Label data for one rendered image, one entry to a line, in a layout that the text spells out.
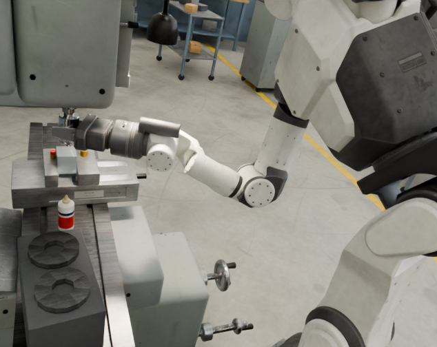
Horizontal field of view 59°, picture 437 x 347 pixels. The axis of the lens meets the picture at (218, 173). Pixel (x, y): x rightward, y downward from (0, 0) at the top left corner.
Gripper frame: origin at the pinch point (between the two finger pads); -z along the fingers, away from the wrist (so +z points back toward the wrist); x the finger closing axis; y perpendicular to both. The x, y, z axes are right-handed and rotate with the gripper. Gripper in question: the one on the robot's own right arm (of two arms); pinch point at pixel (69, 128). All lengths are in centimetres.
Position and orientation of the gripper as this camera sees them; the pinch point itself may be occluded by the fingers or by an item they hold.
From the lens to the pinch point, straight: 100.7
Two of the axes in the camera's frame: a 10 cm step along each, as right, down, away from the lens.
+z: 9.8, 1.8, 0.8
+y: -1.9, 8.4, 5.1
